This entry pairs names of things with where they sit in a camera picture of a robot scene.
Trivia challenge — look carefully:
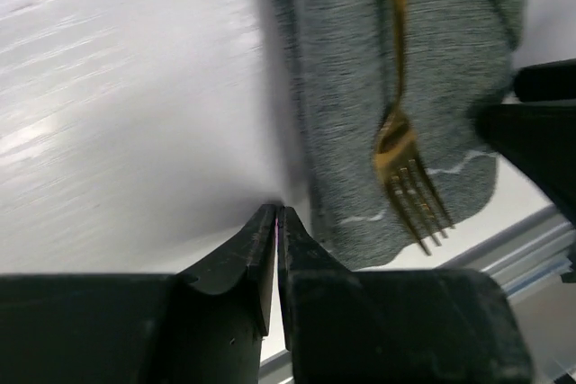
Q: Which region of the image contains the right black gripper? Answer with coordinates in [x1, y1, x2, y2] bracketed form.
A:
[475, 59, 575, 222]

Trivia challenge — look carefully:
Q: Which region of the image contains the gold fork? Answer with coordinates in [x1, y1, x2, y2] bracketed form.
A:
[373, 0, 455, 255]

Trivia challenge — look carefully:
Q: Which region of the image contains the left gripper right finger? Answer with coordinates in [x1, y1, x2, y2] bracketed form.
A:
[278, 207, 534, 383]

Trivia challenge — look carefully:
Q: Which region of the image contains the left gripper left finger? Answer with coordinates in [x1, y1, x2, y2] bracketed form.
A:
[1, 204, 276, 383]

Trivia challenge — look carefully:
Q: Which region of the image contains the aluminium frame rail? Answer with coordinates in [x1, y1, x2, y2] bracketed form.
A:
[262, 211, 575, 383]

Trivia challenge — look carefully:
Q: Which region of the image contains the grey cloth napkin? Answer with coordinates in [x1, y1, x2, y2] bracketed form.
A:
[272, 0, 525, 269]

